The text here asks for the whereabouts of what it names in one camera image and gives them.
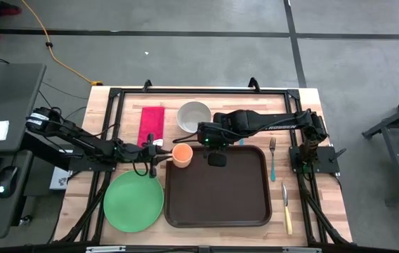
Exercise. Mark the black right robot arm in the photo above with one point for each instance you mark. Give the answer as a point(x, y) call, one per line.
point(273, 126)

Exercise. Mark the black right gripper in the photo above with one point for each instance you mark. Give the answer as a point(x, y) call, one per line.
point(213, 135)

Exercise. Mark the black aluminium rig frame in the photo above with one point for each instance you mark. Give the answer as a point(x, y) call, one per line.
point(203, 91)

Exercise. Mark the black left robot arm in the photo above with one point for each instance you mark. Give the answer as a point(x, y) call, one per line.
point(80, 140)

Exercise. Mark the red cloth napkin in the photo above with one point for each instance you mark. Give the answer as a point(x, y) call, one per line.
point(152, 121)

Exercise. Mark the silver aluminium bar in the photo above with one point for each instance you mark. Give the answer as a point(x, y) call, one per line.
point(105, 248)
point(301, 250)

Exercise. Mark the orange cup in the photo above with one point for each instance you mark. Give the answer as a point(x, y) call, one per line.
point(182, 154)

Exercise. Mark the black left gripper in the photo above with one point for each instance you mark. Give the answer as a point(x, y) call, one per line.
point(132, 152)

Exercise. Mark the green plate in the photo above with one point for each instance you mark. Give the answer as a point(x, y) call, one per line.
point(132, 202)

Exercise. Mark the black metal cart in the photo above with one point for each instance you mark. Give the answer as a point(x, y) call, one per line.
point(384, 126)

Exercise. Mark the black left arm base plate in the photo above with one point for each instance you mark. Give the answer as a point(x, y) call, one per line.
point(90, 165)

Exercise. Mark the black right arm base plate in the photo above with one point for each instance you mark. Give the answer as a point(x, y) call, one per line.
point(326, 160)

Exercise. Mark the white bowl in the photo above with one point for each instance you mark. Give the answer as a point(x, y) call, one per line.
point(192, 116)

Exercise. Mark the brown plastic tray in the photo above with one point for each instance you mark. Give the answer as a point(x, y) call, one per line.
point(220, 196)

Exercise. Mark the white printed box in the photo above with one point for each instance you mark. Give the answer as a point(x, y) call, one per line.
point(59, 179)

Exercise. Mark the grey desk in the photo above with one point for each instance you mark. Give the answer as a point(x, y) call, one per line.
point(6, 91)

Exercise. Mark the metal desk foot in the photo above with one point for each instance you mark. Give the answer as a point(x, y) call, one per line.
point(25, 220)

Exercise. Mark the black computer mouse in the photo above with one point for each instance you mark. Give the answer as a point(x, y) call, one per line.
point(7, 181)

